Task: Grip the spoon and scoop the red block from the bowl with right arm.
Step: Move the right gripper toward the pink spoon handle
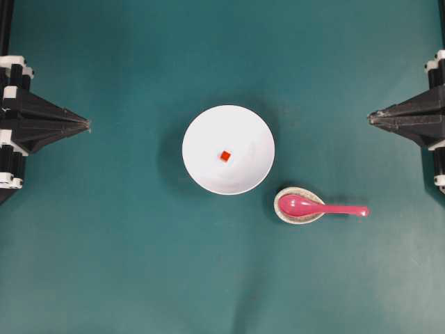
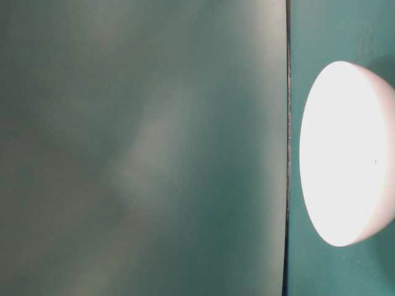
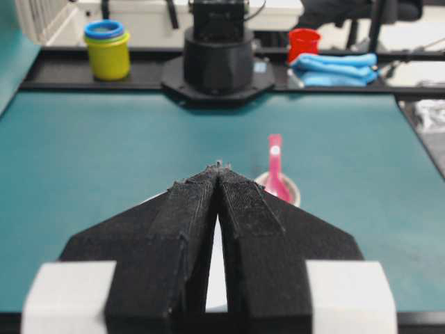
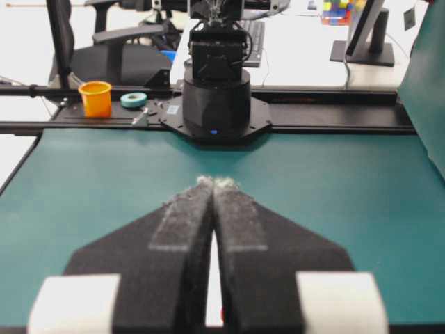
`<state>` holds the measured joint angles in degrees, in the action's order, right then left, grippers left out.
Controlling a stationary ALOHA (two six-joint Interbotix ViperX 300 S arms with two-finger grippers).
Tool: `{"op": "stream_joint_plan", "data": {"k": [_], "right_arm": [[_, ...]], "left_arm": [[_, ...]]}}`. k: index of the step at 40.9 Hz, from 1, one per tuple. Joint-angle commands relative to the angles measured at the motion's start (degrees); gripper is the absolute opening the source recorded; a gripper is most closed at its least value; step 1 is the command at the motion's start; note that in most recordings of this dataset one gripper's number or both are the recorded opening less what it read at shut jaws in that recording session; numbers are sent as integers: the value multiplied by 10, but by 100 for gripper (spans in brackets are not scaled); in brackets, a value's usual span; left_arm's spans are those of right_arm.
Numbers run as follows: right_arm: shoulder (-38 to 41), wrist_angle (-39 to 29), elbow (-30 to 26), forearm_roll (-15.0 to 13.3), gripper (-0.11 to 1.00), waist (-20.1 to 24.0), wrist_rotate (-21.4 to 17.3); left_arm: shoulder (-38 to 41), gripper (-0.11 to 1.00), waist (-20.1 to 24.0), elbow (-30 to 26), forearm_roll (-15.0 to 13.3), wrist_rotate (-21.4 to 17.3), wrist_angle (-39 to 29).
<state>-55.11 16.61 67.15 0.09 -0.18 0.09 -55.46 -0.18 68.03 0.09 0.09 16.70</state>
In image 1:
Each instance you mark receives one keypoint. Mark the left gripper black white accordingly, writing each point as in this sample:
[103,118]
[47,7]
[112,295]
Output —
[19,139]

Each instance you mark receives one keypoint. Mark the pink plastic spoon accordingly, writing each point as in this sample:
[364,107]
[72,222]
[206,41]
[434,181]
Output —
[297,206]

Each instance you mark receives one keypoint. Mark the white round bowl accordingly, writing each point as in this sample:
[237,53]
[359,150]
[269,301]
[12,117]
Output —
[237,130]

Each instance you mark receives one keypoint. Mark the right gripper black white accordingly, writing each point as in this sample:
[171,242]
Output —
[425,132]

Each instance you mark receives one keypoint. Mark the speckled ceramic spoon rest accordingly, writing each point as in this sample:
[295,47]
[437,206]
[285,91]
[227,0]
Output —
[299,220]

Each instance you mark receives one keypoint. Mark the small red block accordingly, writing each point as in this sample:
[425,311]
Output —
[225,156]

